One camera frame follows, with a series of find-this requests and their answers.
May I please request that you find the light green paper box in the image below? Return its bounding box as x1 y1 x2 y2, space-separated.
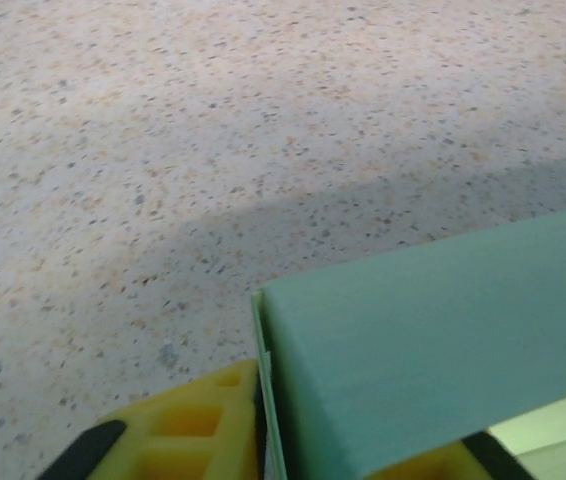
250 201 566 480

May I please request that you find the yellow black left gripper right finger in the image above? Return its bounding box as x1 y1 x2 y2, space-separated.
367 429 534 480

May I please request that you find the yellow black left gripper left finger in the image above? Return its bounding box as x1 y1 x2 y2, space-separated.
40 358 267 480

